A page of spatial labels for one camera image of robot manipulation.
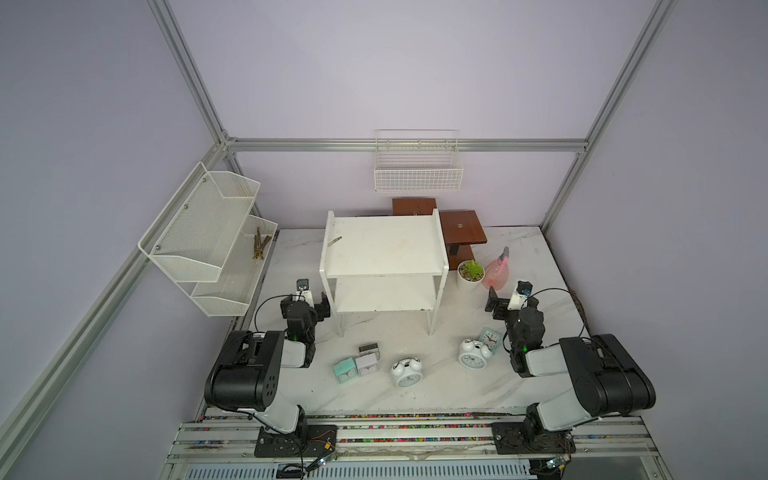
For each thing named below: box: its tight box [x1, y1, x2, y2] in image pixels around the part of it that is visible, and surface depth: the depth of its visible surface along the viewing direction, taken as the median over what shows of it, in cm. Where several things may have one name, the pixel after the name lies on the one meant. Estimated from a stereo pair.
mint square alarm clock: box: [479, 327, 504, 355], surface depth 92 cm
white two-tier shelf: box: [319, 209, 449, 337], surface depth 76 cm
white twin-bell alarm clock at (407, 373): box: [390, 358, 423, 388], surface depth 79 cm
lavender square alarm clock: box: [355, 353, 378, 377], surface depth 84 cm
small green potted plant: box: [456, 259, 486, 292], surface depth 98 cm
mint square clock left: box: [333, 357, 358, 384], surface depth 83 cm
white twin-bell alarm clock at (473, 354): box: [458, 338, 492, 370], surface depth 83 cm
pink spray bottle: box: [482, 246, 510, 291], surface depth 100 cm
